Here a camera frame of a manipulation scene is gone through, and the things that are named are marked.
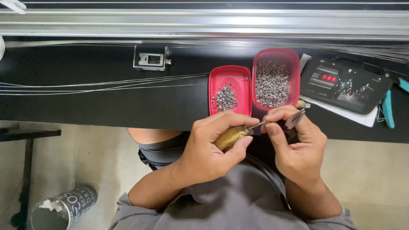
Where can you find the person's left hand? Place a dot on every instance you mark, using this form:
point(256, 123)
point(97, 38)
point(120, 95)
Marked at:
point(201, 153)

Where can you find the person's right hand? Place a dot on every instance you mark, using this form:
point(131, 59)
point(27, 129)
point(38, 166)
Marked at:
point(300, 156)

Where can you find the person's dark shorts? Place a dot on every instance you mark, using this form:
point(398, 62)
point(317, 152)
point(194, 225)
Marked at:
point(163, 153)

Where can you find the person's leg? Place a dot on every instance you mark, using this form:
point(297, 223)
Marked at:
point(153, 134)

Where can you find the person's grey shirt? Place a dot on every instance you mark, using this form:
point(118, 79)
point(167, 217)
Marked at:
point(236, 204)

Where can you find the white paper sheet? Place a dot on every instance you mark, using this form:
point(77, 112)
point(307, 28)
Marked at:
point(358, 116)

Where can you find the shallow red plastic lid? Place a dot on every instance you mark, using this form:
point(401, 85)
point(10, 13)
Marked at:
point(231, 80)

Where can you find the black smartphone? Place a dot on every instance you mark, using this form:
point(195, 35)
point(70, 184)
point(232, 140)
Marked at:
point(346, 84)

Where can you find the deep red plastic container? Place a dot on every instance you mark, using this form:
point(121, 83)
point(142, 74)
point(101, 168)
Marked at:
point(289, 57)

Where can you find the silver metal clamp block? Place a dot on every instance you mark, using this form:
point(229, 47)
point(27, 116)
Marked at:
point(151, 58)

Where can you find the printed cylindrical waste bin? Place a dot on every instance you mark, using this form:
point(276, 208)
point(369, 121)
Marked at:
point(75, 203)

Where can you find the crumpled white tissue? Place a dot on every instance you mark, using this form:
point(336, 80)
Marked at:
point(51, 205)

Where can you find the black stool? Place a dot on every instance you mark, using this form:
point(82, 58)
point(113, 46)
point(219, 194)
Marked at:
point(24, 153)

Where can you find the white plastic piece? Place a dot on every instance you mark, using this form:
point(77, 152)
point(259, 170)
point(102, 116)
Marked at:
point(14, 5)

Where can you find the aluminium rail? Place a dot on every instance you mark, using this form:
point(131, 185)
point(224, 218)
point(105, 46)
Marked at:
point(204, 22)

